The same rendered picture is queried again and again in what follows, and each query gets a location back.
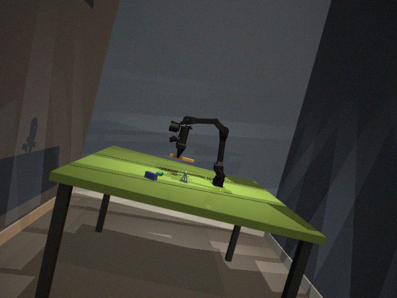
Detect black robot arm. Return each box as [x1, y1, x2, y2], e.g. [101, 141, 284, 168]
[169, 116, 229, 187]

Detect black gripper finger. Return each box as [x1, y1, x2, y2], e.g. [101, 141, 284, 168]
[176, 147, 185, 158]

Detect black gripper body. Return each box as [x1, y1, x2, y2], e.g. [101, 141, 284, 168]
[176, 134, 188, 149]

